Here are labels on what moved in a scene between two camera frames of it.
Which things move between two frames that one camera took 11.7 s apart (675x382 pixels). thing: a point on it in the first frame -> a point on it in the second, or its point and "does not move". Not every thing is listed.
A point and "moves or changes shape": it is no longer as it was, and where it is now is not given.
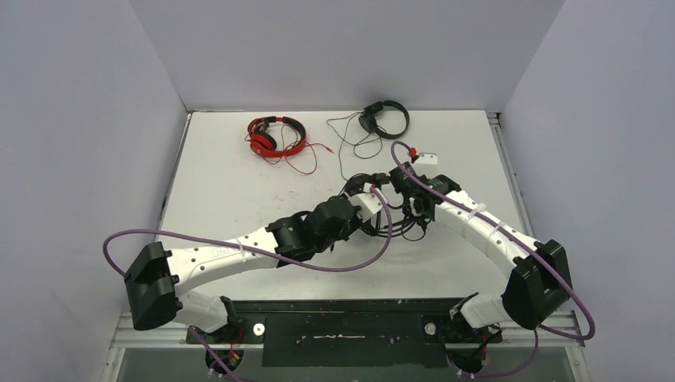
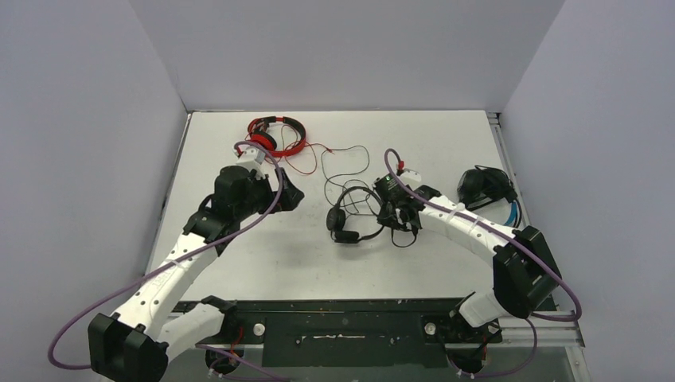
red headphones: (264, 143) does not move
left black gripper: (358, 221) -> (290, 196)
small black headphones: (368, 119) moves or changes shape
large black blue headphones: (370, 223) -> (481, 185)
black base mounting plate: (347, 333) does not move
